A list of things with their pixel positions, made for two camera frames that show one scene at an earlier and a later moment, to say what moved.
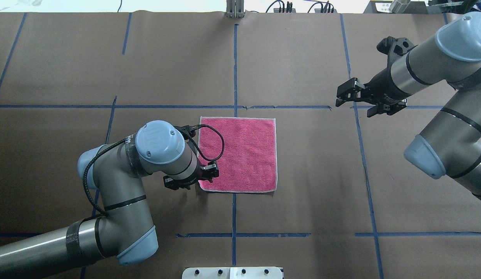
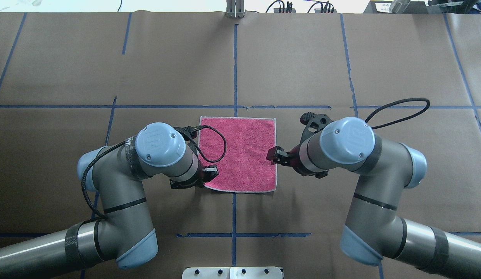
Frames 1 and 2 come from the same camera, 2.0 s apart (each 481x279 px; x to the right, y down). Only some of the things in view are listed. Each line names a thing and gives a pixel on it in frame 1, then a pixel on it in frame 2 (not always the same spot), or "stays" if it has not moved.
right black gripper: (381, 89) to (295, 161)
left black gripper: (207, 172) stays
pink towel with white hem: (248, 163) stays
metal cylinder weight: (398, 6) stays
